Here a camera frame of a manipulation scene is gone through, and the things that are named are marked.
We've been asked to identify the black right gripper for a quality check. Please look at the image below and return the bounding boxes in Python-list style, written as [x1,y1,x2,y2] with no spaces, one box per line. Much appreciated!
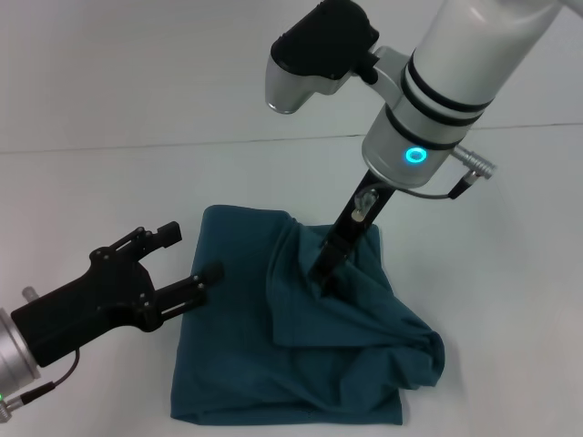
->
[308,168,398,300]

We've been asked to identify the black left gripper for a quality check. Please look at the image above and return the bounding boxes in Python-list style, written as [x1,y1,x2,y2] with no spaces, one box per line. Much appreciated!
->
[9,220,226,370]

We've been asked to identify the teal t-shirt with FREE print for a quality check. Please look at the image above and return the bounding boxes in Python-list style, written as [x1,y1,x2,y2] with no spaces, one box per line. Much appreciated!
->
[169,203,446,428]

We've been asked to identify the left arm cable with plug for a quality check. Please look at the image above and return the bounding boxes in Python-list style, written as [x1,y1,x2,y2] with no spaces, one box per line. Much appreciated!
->
[0,348,84,419]

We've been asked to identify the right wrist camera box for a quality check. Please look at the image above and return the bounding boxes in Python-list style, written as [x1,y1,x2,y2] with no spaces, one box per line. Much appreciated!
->
[264,0,382,115]

